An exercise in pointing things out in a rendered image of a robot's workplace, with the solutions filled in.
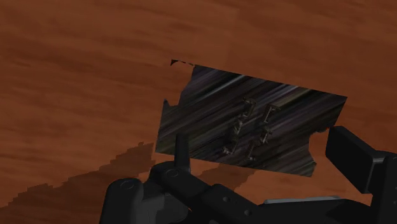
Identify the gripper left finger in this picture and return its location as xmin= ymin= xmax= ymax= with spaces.
xmin=99 ymin=133 xmax=259 ymax=224

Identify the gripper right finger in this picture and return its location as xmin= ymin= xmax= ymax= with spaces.
xmin=324 ymin=125 xmax=397 ymax=224

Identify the dark streaked robot stand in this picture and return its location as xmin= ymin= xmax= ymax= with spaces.
xmin=155 ymin=59 xmax=348 ymax=178

